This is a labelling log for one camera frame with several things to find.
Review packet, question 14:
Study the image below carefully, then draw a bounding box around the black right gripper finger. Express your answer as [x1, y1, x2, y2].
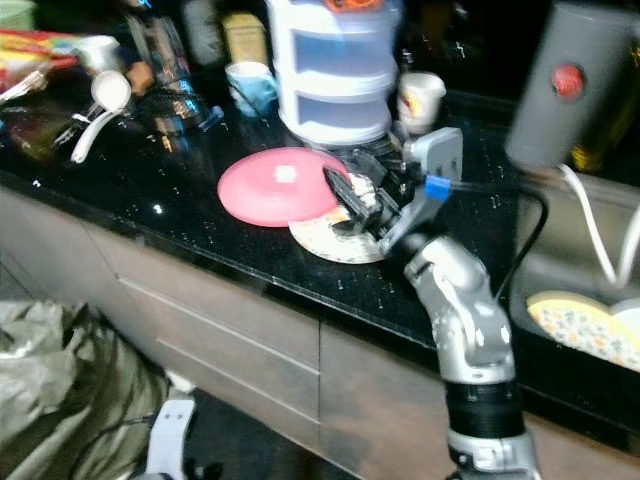
[352, 150, 401, 191]
[323, 166, 379, 238]

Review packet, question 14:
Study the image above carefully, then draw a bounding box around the yellow-rimmed floral plate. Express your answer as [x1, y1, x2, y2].
[527, 290, 640, 373]

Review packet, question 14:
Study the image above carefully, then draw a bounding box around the cream leaf-pattern plate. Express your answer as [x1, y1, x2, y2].
[288, 205, 391, 265]

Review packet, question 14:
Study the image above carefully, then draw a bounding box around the white cartoon mug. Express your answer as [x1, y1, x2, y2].
[397, 72, 448, 136]

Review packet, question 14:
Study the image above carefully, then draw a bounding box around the pink plate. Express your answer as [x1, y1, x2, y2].
[217, 147, 351, 228]

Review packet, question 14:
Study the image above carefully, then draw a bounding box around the white tiered storage container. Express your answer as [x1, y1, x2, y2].
[267, 0, 401, 148]

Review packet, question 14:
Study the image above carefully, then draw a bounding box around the blue mug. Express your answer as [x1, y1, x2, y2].
[225, 62, 279, 118]

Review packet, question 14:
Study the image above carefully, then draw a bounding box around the grey-brown drawer front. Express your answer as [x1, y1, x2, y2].
[150, 340, 319, 471]
[60, 215, 323, 369]
[117, 278, 321, 423]

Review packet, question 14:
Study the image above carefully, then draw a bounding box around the orange round device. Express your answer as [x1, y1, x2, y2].
[325, 0, 383, 13]

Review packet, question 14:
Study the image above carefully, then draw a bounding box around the steel sink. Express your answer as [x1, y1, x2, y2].
[510, 170, 640, 376]

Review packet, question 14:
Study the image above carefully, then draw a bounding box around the yellow tea tin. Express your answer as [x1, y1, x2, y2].
[222, 12, 269, 66]

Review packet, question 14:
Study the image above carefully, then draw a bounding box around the steel mesh strainer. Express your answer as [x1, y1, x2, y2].
[135, 85, 221, 136]

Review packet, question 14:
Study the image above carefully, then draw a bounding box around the grey cylinder water filter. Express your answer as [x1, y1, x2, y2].
[505, 0, 640, 171]

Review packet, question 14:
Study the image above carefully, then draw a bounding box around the grey-brown cabinet door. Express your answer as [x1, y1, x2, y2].
[308, 322, 461, 480]

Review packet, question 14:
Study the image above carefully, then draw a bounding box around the yellow oil bottle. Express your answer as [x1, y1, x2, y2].
[568, 95, 640, 176]

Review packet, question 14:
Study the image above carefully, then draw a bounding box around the clear glass jug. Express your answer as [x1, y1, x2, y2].
[125, 0, 191, 91]

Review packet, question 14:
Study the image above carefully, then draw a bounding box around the white ladle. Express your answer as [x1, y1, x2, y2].
[70, 70, 133, 164]

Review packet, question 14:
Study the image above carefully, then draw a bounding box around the amber glass jar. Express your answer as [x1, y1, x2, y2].
[5, 95, 76, 161]

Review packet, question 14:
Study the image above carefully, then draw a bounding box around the grey-brown cabinet panel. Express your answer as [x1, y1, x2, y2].
[0, 185, 121, 331]

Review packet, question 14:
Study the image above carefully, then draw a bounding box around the white cup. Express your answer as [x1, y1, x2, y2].
[72, 35, 121, 81]

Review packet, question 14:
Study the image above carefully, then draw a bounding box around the colourful snack packet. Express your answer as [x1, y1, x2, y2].
[0, 28, 81, 66]

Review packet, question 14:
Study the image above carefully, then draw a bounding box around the grey-green rubbish bag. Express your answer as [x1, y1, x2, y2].
[0, 298, 171, 480]

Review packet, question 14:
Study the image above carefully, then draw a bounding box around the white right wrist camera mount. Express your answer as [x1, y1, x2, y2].
[403, 127, 464, 201]

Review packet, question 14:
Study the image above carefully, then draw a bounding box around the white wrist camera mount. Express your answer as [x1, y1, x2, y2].
[403, 127, 464, 201]
[145, 398, 196, 480]

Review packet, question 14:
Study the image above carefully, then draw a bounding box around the white hose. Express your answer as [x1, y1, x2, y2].
[615, 200, 640, 286]
[555, 163, 623, 286]

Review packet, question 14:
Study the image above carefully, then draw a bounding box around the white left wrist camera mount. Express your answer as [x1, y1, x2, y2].
[145, 398, 196, 480]

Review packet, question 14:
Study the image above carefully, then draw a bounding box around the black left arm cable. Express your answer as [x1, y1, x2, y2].
[75, 415, 161, 476]

